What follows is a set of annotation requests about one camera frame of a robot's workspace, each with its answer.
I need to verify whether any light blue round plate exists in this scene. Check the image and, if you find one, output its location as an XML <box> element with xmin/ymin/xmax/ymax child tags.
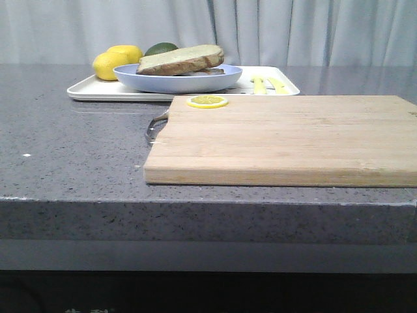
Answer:
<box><xmin>113</xmin><ymin>64</ymin><xmax>242</xmax><ymax>94</ymax></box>

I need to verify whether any grey curtain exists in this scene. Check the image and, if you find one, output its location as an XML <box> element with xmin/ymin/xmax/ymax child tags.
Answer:
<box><xmin>1</xmin><ymin>1</ymin><xmax>416</xmax><ymax>67</ymax></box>

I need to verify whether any yellow plastic knife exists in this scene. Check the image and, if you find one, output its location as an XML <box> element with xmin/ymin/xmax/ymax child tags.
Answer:
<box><xmin>267</xmin><ymin>77</ymin><xmax>289</xmax><ymax>95</ymax></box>

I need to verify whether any yellow plastic fork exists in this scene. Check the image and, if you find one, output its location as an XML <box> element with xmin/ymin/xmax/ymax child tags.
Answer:
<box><xmin>251</xmin><ymin>76</ymin><xmax>267</xmax><ymax>95</ymax></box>

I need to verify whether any yellow lemon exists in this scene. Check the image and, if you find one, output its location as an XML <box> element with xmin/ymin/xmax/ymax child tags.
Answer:
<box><xmin>93</xmin><ymin>52</ymin><xmax>129</xmax><ymax>81</ymax></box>
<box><xmin>108</xmin><ymin>45</ymin><xmax>143</xmax><ymax>64</ymax></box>

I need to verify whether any front yellow lemon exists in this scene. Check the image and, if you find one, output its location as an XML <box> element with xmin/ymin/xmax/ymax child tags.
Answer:
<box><xmin>93</xmin><ymin>52</ymin><xmax>129</xmax><ymax>81</ymax></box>

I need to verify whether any lemon slice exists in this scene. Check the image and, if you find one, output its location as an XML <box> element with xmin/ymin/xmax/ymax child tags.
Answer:
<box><xmin>186</xmin><ymin>95</ymin><xmax>229</xmax><ymax>109</ymax></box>

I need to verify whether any white bear tray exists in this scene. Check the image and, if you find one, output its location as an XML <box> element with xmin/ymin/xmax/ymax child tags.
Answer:
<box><xmin>67</xmin><ymin>66</ymin><xmax>300</xmax><ymax>102</ymax></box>

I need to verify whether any green lime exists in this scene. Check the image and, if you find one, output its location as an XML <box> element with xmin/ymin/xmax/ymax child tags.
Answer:
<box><xmin>144</xmin><ymin>42</ymin><xmax>179</xmax><ymax>56</ymax></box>

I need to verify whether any wooden cutting board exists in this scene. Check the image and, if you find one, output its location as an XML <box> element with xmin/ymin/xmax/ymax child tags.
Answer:
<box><xmin>143</xmin><ymin>95</ymin><xmax>416</xmax><ymax>187</ymax></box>

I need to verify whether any rear yellow lemon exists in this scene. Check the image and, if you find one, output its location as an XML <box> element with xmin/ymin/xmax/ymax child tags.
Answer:
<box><xmin>108</xmin><ymin>45</ymin><xmax>143</xmax><ymax>64</ymax></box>

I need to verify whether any bread slice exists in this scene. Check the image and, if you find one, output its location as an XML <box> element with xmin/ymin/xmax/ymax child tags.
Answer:
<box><xmin>136</xmin><ymin>44</ymin><xmax>224</xmax><ymax>76</ymax></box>
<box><xmin>181</xmin><ymin>68</ymin><xmax>225</xmax><ymax>76</ymax></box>

